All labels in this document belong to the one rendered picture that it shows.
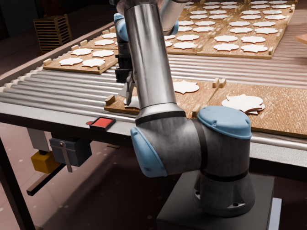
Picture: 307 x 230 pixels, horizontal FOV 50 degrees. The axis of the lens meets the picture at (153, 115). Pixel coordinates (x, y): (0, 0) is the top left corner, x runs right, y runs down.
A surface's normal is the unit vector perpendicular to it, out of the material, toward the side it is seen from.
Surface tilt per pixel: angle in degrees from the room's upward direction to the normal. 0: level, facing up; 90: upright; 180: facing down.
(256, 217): 4
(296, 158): 0
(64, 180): 0
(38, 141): 90
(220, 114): 11
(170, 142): 52
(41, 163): 90
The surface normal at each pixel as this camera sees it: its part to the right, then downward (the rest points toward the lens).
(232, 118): 0.05, -0.92
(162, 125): 0.02, -0.17
